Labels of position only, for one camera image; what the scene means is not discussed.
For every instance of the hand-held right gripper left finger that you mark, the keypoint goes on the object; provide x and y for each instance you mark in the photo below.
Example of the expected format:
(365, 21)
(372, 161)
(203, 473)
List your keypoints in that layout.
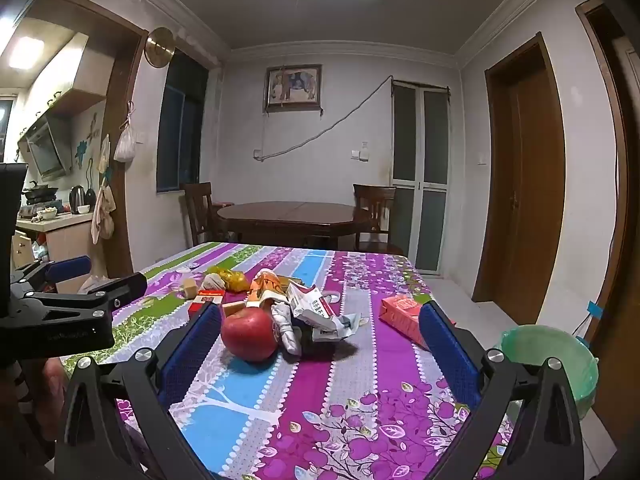
(192, 350)

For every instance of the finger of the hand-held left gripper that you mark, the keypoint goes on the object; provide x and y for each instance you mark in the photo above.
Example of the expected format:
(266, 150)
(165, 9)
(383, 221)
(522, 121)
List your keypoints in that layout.
(70, 267)
(125, 287)

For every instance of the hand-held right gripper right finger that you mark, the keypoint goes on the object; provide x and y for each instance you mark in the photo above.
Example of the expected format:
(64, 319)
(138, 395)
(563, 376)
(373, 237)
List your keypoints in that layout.
(447, 355)

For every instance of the wooden block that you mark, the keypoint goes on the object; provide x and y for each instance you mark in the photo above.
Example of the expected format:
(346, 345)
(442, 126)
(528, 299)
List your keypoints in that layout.
(190, 289)

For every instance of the pink carton box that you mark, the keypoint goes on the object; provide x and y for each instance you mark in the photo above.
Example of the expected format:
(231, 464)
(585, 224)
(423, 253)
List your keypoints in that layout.
(400, 312)

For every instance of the white fluffy sock ball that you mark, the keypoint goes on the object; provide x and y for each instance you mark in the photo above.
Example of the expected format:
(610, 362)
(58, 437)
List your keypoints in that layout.
(213, 282)

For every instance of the yellow plastic bag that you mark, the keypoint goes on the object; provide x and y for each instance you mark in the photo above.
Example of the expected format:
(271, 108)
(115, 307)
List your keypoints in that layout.
(234, 280)

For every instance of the orange snack wrapper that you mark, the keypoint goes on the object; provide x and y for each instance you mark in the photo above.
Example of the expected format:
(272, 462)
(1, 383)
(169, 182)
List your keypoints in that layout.
(267, 287)

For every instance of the green plastic basin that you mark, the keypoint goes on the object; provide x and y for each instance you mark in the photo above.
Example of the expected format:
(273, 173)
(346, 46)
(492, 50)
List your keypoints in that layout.
(550, 355)

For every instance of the translucent plastic bag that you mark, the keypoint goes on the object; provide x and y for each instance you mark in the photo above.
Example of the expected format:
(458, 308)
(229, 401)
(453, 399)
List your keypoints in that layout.
(97, 285)

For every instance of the kitchen counter cabinet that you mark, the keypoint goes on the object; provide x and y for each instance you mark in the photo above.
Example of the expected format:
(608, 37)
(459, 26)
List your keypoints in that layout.
(65, 240)

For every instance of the red cigarette pack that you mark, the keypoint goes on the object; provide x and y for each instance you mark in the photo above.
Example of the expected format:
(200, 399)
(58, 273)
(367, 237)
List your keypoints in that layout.
(202, 301)

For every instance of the small tan block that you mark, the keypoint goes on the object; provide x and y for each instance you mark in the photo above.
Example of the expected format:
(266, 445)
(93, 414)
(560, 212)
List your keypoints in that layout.
(233, 308)

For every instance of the red apple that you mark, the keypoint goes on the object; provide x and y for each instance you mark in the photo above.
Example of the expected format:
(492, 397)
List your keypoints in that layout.
(250, 335)

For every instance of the hanging beige cloth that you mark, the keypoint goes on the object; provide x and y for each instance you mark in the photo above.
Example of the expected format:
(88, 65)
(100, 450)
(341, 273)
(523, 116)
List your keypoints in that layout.
(102, 215)

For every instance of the electric kettle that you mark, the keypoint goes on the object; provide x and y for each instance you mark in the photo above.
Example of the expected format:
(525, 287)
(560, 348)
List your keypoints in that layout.
(77, 200)

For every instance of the black wok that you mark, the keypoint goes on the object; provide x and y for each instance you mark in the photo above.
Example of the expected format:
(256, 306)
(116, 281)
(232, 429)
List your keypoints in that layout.
(40, 192)

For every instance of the dark wooden chair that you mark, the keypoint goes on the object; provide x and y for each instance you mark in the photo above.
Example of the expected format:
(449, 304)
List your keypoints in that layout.
(197, 210)
(372, 205)

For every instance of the striped floral tablecloth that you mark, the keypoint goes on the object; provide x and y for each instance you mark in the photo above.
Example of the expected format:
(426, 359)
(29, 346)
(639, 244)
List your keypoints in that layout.
(340, 400)

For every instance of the steel range hood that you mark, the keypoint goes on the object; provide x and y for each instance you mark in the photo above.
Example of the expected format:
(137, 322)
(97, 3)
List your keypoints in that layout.
(45, 152)

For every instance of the crumpled white paper carton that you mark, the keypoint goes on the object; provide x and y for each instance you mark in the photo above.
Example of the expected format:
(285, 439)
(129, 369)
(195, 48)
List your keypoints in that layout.
(310, 305)

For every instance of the hanging white plastic bag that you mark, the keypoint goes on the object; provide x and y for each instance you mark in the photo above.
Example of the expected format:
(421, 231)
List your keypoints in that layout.
(125, 145)

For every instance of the dark window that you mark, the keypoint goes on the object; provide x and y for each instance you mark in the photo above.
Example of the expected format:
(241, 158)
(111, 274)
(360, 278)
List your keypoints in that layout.
(180, 130)

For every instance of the round dark wooden table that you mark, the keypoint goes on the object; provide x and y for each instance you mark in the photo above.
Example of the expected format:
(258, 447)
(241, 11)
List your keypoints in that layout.
(295, 215)

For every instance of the brown wooden door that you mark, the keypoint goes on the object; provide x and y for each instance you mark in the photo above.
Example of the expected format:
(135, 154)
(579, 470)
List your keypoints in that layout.
(530, 185)

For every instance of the upper kitchen cabinet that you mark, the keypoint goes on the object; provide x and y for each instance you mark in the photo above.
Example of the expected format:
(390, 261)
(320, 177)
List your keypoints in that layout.
(85, 75)

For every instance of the frosted glass double door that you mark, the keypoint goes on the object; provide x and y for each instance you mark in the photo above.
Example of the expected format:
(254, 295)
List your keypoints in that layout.
(420, 160)

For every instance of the gold wall clock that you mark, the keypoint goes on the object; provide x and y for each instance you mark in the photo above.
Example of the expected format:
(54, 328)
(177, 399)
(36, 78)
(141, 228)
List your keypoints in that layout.
(160, 46)

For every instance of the wooden door frame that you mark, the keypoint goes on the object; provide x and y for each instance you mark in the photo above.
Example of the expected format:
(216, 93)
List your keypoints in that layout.
(620, 185)

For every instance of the framed wall picture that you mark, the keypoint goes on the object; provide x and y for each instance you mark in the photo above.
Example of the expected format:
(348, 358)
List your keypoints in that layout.
(292, 85)

